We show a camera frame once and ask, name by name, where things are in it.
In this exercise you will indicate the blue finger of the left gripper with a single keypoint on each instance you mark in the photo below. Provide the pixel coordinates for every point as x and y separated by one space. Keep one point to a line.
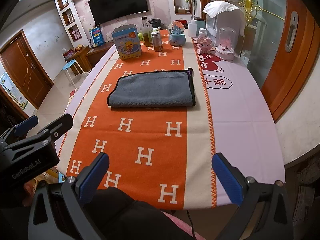
19 131

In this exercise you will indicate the white water dispenser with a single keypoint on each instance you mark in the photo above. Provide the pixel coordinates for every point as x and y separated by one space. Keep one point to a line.
221 21

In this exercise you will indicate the pink rabbit figurine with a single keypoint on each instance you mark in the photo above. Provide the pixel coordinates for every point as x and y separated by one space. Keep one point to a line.
204 45

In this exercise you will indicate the purple grey microfiber towel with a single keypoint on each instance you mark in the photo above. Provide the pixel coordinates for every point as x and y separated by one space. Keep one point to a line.
169 88

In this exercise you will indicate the brown wooden door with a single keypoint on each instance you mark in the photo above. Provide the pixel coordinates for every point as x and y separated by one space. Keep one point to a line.
25 70

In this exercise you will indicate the blue duck picture box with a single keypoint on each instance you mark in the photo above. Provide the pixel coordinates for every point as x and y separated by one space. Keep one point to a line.
127 42

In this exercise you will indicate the blue poster board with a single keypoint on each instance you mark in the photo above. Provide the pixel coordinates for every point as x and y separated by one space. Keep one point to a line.
96 36

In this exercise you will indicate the wooden sliding door frame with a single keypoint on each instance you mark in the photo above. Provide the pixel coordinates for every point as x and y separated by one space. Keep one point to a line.
297 53

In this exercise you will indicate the blue snow globe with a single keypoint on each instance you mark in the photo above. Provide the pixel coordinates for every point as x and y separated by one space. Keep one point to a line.
176 34

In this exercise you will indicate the white cloth on dispenser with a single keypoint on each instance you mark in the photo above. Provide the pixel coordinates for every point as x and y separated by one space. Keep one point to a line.
221 8

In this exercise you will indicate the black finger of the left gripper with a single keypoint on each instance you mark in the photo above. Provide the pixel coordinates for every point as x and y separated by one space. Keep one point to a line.
58 127

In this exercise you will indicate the black wall television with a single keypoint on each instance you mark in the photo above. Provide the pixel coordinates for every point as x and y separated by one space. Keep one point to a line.
108 10

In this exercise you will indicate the small white pill bottle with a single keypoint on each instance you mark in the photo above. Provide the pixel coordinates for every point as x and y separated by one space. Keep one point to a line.
202 33

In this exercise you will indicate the orange H-pattern blanket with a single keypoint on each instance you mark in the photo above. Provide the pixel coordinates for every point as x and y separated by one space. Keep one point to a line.
158 155

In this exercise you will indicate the brown spice jar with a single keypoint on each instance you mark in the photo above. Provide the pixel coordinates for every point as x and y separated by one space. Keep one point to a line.
156 41

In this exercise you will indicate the pink printed tablecloth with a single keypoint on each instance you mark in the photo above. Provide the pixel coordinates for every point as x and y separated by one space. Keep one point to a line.
243 127

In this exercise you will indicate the white wall shelf unit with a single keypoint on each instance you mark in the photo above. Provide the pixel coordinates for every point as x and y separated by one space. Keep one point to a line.
71 22

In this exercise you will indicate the clear bottle yellow liquid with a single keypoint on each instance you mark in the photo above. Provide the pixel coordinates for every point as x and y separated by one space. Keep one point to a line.
146 30

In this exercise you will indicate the blue round stool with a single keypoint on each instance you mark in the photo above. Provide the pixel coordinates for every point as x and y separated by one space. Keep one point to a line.
73 65

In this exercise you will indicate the pink glass dome ornament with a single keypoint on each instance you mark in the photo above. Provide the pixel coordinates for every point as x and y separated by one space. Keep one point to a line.
225 46

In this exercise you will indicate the wooden tv cabinet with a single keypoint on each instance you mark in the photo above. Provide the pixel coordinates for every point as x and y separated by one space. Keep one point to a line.
86 56

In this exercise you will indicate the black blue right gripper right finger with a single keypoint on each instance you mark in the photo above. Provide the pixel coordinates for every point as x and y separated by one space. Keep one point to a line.
275 220

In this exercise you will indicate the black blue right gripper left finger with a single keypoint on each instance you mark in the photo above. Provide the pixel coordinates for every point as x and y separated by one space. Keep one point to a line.
57 211

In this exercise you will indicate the white teal canister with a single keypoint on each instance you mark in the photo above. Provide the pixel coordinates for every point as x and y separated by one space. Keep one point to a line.
195 25

